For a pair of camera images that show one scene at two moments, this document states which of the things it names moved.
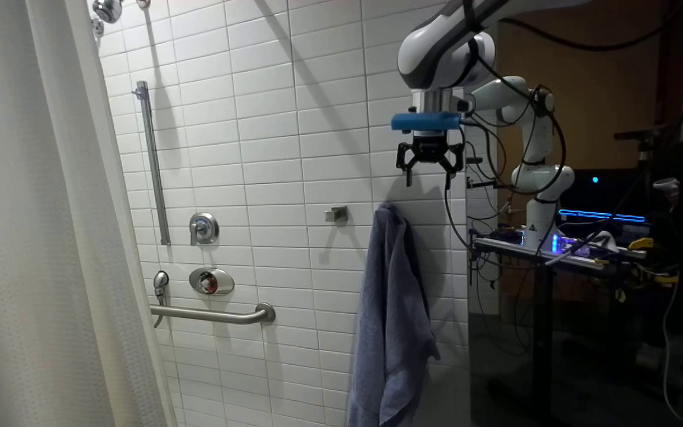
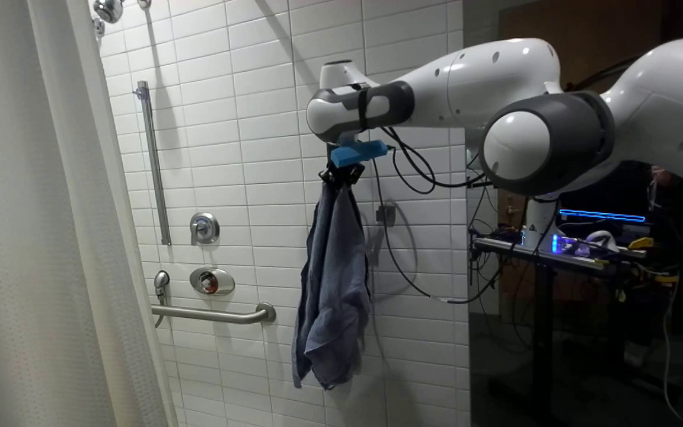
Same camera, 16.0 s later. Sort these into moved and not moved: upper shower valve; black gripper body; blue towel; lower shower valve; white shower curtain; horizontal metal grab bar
Moved: blue towel; black gripper body
Not moved: horizontal metal grab bar; white shower curtain; upper shower valve; lower shower valve
